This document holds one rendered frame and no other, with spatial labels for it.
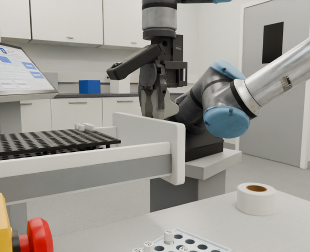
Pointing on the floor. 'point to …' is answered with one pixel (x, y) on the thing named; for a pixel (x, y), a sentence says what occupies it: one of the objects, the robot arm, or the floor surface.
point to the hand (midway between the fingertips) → (150, 125)
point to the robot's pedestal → (195, 181)
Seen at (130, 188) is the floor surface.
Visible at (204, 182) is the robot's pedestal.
